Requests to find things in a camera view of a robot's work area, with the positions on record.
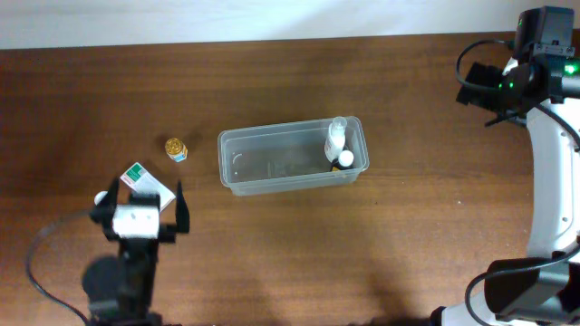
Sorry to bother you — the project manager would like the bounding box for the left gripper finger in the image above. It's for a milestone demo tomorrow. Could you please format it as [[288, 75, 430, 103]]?
[[92, 177, 120, 217], [175, 181, 190, 234]]

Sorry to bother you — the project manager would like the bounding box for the orange tube white cap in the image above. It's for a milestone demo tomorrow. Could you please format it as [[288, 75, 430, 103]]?
[[94, 191, 108, 205]]

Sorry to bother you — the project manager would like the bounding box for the white green medicine box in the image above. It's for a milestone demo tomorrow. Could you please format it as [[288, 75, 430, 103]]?
[[120, 162, 176, 210]]

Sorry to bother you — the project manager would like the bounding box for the small jar gold lid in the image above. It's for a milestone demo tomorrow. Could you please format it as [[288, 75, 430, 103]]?
[[165, 138, 188, 162]]

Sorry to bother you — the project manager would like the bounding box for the clear plastic container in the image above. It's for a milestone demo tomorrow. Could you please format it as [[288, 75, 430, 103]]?
[[217, 116, 370, 197]]

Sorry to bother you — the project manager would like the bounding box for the white spray bottle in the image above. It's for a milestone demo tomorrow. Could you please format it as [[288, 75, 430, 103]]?
[[324, 117, 347, 162]]

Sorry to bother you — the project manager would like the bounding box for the dark bottle white cap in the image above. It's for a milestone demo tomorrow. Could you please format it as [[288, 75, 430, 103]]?
[[331, 149, 354, 171]]

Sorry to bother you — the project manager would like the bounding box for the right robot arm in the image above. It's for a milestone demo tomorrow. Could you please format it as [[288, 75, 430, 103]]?
[[429, 6, 579, 326]]

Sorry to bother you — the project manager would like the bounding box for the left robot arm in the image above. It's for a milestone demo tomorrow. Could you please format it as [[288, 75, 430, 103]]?
[[82, 179, 190, 326]]

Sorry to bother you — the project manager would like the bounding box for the left black cable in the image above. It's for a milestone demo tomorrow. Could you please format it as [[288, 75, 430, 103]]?
[[24, 210, 92, 325]]

